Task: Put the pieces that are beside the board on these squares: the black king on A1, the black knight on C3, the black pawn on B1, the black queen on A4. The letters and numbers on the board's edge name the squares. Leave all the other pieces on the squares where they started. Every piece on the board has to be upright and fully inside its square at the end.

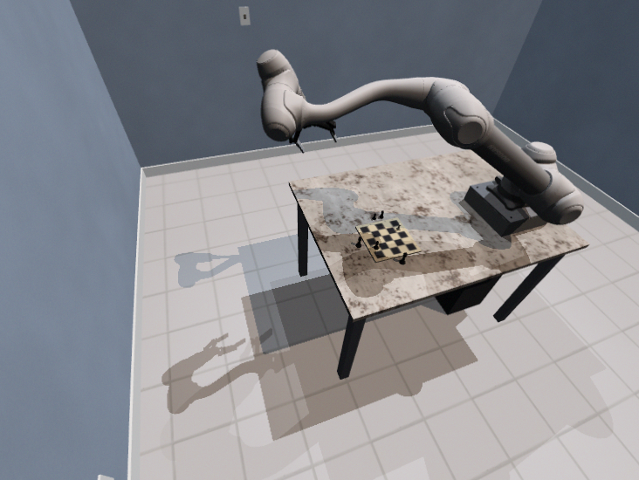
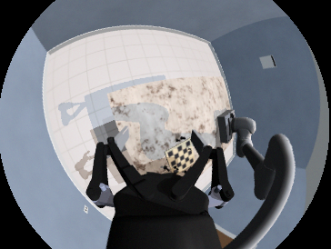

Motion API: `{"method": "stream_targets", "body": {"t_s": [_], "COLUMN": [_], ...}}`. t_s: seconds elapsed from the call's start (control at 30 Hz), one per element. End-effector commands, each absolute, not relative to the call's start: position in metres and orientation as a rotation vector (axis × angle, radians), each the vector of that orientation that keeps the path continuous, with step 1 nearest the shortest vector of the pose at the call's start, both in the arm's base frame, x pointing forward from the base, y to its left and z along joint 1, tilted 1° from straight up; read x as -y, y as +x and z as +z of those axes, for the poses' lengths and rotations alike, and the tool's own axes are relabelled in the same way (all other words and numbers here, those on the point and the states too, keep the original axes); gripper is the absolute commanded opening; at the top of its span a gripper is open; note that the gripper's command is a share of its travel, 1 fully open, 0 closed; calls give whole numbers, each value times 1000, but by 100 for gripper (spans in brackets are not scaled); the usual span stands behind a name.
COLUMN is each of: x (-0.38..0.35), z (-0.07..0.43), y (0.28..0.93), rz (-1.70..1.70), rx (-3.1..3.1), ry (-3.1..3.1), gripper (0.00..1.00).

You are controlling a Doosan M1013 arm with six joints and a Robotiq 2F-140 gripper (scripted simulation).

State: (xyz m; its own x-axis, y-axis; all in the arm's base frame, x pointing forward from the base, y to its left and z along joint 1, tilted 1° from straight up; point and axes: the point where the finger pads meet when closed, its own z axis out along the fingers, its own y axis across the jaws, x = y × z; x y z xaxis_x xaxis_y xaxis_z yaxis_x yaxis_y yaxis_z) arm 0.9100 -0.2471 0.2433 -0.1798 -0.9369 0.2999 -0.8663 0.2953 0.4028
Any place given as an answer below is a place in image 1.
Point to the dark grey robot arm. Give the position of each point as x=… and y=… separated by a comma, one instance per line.
x=456, y=115

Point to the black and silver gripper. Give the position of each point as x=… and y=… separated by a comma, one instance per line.
x=329, y=126

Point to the black and cream chessboard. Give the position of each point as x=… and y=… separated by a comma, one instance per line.
x=392, y=242

